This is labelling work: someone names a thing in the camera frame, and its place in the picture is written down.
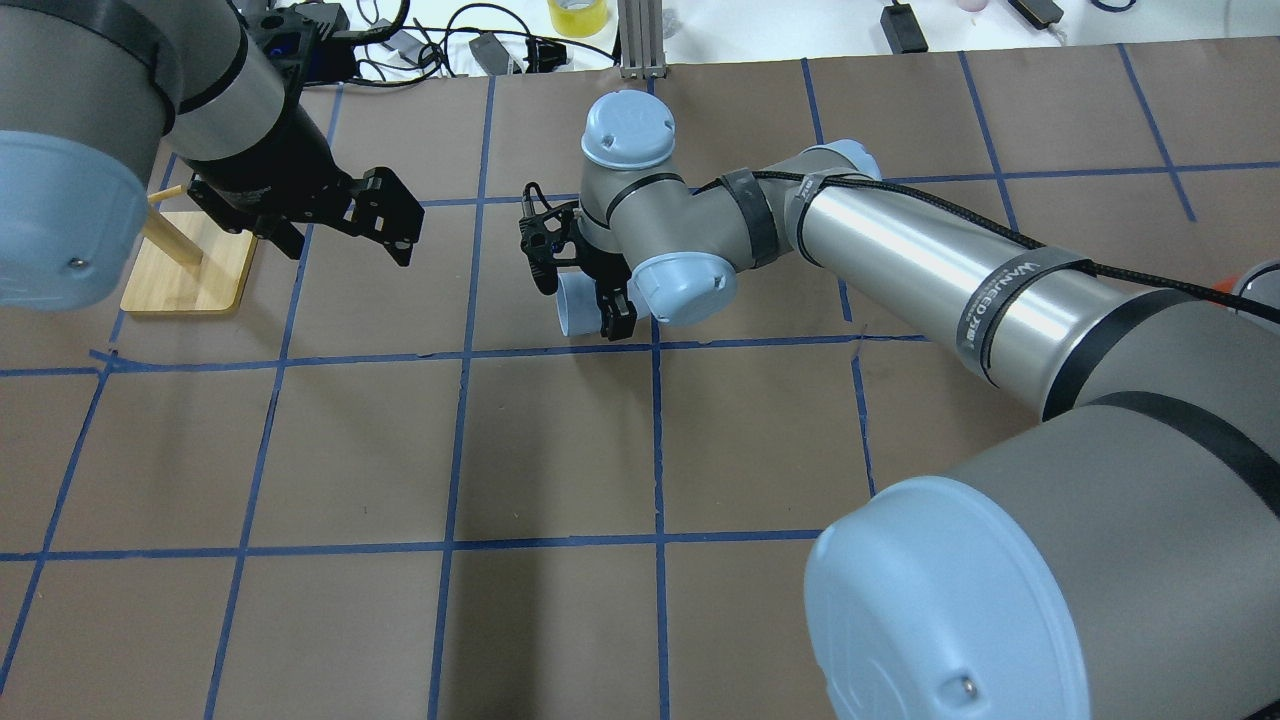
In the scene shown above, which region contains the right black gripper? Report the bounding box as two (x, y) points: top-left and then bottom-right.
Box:
(518, 182), (637, 341)

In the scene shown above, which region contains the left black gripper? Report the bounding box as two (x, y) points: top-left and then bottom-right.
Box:
(186, 101), (425, 266)

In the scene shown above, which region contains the light blue plastic cup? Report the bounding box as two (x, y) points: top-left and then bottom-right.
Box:
(556, 272), (602, 338)

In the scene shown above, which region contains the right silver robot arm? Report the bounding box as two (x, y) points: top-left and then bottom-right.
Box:
(518, 90), (1279, 719)

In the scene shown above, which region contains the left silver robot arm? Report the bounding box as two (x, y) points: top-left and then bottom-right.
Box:
(1, 1), (424, 311)

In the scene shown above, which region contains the wooden mug tree stand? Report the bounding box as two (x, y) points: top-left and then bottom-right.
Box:
(120, 186), (259, 316)

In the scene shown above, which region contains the yellow tape roll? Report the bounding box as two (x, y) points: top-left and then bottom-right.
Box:
(547, 0), (609, 38)

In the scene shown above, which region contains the small black power brick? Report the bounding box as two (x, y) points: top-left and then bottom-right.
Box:
(879, 1), (929, 55)

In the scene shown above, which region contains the orange cylindrical container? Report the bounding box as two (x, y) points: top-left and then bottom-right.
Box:
(1212, 259), (1279, 309)

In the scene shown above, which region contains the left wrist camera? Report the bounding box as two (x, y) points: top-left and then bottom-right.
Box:
(241, 1), (358, 85)

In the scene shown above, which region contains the aluminium frame post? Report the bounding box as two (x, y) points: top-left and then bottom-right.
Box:
(616, 0), (669, 79)

